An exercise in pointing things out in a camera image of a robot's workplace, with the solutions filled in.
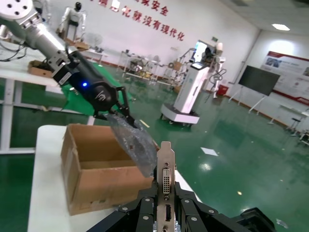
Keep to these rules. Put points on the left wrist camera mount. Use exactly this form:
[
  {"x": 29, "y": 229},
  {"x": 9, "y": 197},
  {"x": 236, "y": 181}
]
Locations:
[{"x": 60, "y": 70}]

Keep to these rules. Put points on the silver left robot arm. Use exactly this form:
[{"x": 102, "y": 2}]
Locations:
[{"x": 36, "y": 33}]

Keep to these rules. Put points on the black round stool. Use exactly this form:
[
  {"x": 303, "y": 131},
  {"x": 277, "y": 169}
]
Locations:
[{"x": 295, "y": 125}]

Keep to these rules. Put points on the red wall lettering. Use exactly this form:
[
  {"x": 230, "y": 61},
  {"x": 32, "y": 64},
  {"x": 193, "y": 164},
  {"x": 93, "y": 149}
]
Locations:
[{"x": 144, "y": 17}]

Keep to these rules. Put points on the small open cardboard box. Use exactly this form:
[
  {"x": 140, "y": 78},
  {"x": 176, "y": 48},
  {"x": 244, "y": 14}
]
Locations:
[{"x": 38, "y": 68}]

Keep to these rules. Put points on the white side table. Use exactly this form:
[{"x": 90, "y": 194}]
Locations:
[{"x": 294, "y": 108}]

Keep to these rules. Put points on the translucent antistatic bag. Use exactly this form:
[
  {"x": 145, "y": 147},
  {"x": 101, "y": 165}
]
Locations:
[{"x": 135, "y": 145}]

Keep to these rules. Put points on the metal equipment rack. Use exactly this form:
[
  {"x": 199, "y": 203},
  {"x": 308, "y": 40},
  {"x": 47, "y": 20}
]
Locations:
[{"x": 137, "y": 65}]

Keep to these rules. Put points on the graphics card with metal bracket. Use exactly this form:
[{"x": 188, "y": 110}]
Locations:
[{"x": 166, "y": 159}]

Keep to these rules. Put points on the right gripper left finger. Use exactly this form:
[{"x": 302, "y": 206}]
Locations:
[{"x": 135, "y": 215}]

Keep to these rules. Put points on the ceiling light panel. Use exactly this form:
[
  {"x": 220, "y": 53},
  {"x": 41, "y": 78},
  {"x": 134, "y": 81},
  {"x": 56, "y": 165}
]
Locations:
[{"x": 280, "y": 27}]

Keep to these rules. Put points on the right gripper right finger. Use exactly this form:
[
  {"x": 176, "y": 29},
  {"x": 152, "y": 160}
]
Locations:
[{"x": 193, "y": 215}]

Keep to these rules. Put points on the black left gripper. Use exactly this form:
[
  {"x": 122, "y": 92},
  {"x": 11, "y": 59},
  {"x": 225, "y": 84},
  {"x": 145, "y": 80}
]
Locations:
[{"x": 96, "y": 94}]

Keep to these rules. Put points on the black screen on white stand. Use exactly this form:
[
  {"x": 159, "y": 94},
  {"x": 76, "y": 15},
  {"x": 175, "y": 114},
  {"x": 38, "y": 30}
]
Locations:
[{"x": 258, "y": 79}]

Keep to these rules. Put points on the white paper sheet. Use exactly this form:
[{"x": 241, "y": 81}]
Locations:
[{"x": 210, "y": 151}]

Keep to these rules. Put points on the white standing fan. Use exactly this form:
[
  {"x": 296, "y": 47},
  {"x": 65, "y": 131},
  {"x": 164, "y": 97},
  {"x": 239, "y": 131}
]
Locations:
[{"x": 94, "y": 41}]

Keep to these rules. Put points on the wall poster with round icons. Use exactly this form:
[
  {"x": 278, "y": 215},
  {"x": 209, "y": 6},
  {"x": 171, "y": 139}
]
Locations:
[{"x": 289, "y": 72}]

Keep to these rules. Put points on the white humanoid robot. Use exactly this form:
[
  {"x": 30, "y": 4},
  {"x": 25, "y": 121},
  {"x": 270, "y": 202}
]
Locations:
[{"x": 72, "y": 19}]

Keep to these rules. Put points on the white mobile robot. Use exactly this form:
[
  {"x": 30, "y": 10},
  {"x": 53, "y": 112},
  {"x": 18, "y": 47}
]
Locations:
[{"x": 190, "y": 96}]

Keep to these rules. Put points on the white work table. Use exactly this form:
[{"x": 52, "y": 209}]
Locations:
[{"x": 14, "y": 77}]

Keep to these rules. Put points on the brown cardboard box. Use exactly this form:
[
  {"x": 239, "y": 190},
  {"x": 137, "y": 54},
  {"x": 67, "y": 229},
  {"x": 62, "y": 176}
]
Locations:
[{"x": 101, "y": 178}]

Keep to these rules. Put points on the red floor cabinet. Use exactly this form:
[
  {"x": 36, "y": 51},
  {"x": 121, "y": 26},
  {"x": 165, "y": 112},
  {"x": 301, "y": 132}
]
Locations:
[{"x": 223, "y": 90}]

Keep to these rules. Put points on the green exit sign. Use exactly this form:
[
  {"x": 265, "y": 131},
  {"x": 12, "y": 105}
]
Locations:
[{"x": 214, "y": 38}]

